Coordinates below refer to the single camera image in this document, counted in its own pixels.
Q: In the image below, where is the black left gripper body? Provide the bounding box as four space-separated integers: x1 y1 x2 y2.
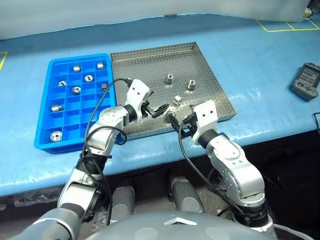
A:
139 99 155 119

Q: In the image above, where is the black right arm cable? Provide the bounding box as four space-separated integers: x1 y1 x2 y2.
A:
177 115 251 222

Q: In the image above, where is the grey handheld controller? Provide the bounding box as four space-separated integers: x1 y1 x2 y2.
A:
290 62 320 101

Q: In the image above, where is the blue compartment tray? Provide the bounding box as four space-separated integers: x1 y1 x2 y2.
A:
34 53 119 154

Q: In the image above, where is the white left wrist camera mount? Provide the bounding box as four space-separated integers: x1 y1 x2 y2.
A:
125 78 153 116

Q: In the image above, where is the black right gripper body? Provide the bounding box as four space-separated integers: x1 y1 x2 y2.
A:
180 112 200 140

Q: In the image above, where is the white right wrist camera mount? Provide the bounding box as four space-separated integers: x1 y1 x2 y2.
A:
190 100 219 145

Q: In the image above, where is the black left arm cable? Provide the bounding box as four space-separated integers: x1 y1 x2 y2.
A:
81 78 133 227

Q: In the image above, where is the grey robot torso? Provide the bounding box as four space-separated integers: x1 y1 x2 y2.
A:
83 209 277 240

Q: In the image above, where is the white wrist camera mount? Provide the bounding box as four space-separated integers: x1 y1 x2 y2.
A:
190 100 219 145
125 78 153 116

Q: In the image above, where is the perforated steel tray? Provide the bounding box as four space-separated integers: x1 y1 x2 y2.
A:
109 41 238 141

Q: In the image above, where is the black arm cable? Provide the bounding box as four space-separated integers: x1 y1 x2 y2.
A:
177 115 251 222
81 78 133 227

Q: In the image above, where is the dark grey rounded robot leg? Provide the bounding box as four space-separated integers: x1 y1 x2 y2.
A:
111 185 136 222
167 174 204 214

